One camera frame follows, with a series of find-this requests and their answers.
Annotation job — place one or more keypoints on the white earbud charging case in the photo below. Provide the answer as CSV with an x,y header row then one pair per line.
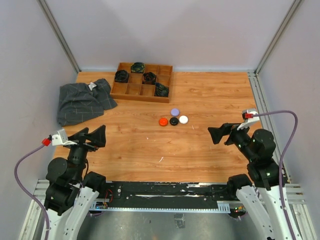
x,y
183,119

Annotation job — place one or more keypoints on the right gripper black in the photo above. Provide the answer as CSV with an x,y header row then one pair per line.
x,y
217,133

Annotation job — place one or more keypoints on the dark red rolled tie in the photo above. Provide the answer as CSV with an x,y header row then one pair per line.
x,y
149,78

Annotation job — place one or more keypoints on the dark rolled tie left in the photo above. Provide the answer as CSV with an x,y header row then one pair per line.
x,y
121,76

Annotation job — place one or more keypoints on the dark blue rolled tie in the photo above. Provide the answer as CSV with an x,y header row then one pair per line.
x,y
161,90

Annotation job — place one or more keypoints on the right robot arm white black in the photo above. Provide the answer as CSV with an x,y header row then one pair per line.
x,y
262,190

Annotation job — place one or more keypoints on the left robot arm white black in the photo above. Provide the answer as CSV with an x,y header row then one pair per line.
x,y
71,192

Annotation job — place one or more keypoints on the purple earbud charging case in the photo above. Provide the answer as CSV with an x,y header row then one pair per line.
x,y
175,112

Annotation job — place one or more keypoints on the grey checked cloth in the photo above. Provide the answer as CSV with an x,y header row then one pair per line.
x,y
80,102

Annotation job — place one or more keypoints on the orange earbud charging case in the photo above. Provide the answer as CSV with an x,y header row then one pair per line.
x,y
163,122

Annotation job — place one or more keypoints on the white cable duct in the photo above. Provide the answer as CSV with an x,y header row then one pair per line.
x,y
201,206

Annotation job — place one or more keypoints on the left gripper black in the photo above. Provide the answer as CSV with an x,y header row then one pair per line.
x,y
97,137

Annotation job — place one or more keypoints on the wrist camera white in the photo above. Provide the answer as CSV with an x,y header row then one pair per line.
x,y
60,138
249,117

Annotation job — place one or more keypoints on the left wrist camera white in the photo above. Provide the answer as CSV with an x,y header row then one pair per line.
x,y
60,138

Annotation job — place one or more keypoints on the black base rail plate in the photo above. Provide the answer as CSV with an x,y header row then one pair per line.
x,y
158,192

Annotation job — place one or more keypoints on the wooden compartment tray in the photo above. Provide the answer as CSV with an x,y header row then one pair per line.
x,y
135,90

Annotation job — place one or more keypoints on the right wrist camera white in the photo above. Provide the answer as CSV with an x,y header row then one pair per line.
x,y
249,117

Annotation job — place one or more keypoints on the dark rolled tie top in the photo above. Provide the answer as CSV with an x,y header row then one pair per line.
x,y
138,67

